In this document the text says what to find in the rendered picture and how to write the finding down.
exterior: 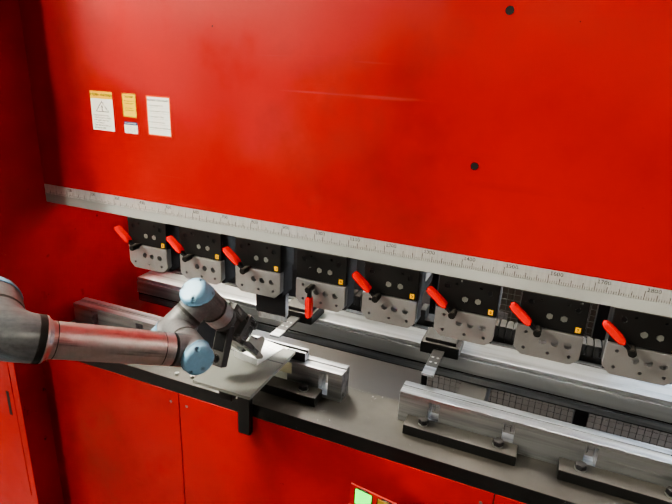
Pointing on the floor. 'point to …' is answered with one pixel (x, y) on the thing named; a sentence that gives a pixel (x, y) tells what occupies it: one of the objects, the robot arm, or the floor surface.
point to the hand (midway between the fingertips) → (250, 354)
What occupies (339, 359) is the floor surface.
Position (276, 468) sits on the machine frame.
